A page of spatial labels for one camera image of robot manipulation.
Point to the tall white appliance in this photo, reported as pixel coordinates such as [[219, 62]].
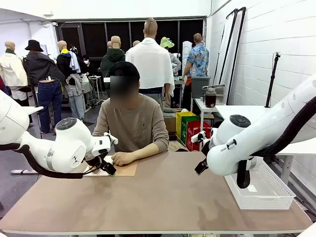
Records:
[[186, 48]]

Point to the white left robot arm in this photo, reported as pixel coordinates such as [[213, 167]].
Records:
[[69, 145]]

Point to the black hat mannequin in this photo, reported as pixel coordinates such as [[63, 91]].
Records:
[[39, 66]]

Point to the person's left forearm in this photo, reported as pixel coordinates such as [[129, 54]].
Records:
[[145, 151]]

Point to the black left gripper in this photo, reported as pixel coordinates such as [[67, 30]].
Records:
[[93, 160]]

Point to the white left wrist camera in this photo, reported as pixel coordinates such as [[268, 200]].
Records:
[[111, 138]]

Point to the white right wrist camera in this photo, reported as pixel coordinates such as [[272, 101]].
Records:
[[197, 138]]

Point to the green hat mannequin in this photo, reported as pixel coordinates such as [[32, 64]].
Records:
[[166, 42]]

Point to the grey flat tool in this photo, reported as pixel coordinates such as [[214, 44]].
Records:
[[214, 86]]

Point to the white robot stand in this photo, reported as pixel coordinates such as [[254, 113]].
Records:
[[22, 171]]

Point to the small white table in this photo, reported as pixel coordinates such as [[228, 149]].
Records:
[[201, 103]]

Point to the person in beige sweater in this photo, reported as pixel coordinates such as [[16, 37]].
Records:
[[133, 123]]

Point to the person's left hand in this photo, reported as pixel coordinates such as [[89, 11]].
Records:
[[123, 158]]

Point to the white background desk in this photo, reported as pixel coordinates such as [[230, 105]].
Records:
[[95, 77]]

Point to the small white label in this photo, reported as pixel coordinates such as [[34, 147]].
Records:
[[252, 188]]

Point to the spiral notebook brown cover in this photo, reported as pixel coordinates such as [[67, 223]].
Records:
[[126, 170]]

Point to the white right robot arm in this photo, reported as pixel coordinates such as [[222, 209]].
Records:
[[259, 133]]

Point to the dark green jacket mannequin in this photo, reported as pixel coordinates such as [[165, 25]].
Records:
[[112, 59]]

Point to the white perforated plastic basket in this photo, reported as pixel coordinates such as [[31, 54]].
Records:
[[269, 192]]

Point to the white draped mannequin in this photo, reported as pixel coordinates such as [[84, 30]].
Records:
[[153, 64]]

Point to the yellow scarf mannequin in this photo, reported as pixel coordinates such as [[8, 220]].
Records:
[[64, 61]]

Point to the cardboard box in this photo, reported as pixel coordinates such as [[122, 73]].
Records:
[[170, 124]]

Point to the grey folded cloth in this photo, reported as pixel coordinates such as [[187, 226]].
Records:
[[170, 114]]

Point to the dark-haired background person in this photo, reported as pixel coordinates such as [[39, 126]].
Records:
[[89, 65]]

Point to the grey bin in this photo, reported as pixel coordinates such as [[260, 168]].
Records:
[[200, 86]]

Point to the black-framed white panel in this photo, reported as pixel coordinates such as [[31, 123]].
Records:
[[238, 49], [227, 37]]

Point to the yellow bag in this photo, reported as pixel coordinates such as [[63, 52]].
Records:
[[179, 123]]

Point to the green bag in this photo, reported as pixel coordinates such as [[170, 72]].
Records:
[[184, 130]]

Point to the cream jacket mannequin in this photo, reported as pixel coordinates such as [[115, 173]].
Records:
[[12, 69]]

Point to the dark brown glass jar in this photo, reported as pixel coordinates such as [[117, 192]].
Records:
[[210, 98]]

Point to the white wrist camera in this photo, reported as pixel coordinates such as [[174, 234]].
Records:
[[111, 138], [197, 138]]

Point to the black tripod stand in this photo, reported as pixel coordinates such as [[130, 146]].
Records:
[[272, 79]]

